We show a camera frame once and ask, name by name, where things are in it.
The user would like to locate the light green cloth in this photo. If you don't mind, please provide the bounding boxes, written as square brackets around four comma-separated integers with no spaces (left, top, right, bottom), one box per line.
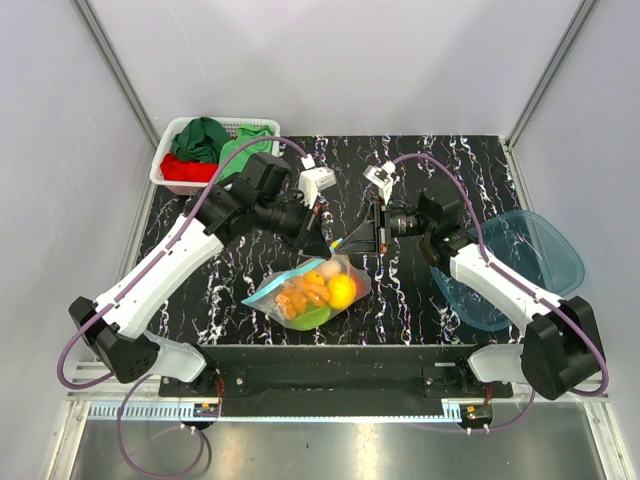
[215,124,277,185]

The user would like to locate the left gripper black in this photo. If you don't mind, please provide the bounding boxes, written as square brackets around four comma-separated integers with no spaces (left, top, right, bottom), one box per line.
[256,193,333,259]

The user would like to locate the purple cable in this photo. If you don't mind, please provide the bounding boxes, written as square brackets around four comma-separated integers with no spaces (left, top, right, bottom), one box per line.
[55,136,314,390]
[384,152,609,397]

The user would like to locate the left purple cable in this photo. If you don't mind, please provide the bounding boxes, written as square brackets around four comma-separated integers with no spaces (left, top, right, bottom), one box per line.
[55,136,314,390]

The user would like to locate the red cloth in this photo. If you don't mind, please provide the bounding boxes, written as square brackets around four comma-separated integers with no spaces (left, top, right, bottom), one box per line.
[160,153,219,183]

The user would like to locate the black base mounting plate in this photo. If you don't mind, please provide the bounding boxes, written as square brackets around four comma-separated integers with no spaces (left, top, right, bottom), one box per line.
[157,343,515,419]

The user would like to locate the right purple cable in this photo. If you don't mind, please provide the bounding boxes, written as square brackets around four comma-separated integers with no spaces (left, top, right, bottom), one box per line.
[384,152,609,397]

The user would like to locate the yellow fake lemon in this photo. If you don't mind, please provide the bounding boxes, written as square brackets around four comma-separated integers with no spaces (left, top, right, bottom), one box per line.
[327,273,357,310]

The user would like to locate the teal plastic container lid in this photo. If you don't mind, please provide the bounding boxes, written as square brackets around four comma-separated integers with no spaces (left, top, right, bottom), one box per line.
[430,267,511,332]

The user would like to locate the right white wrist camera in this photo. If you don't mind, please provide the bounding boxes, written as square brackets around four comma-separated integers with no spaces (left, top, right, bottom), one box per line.
[363,161,395,204]

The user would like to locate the orange fake food piece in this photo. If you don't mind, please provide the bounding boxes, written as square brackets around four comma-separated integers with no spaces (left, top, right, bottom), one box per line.
[275,270,330,320]

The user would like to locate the aluminium frame rail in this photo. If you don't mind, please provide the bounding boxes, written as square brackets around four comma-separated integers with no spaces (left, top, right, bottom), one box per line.
[63,378,635,479]

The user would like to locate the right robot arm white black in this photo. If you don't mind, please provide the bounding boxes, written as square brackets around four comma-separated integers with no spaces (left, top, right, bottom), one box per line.
[337,194,609,400]

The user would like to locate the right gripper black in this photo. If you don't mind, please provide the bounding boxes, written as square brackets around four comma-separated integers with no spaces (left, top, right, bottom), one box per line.
[335,197,433,256]

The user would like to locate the beige fake egg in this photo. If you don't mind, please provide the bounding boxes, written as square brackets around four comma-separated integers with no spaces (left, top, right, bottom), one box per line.
[317,260,342,279]

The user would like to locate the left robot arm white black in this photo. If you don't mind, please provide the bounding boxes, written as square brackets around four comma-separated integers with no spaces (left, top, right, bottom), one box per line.
[69,153,336,396]

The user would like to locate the clear zip top bag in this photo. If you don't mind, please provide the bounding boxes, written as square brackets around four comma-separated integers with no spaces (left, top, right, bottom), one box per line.
[242,239,371,331]

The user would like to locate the dark green cloth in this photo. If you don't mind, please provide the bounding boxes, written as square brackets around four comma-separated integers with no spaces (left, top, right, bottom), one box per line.
[170,117,232,164]

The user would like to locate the red fake bell pepper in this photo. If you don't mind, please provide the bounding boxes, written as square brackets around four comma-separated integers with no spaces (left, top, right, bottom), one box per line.
[353,277,369,299]

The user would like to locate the green fake vegetable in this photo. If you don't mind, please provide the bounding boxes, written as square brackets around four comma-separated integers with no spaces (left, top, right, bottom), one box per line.
[290,306,332,331]

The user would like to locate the teal plastic container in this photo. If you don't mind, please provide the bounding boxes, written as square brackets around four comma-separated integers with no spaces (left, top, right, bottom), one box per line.
[481,210,585,299]

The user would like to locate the white plastic basket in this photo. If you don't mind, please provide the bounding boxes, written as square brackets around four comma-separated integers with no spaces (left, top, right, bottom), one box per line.
[150,117,280,196]

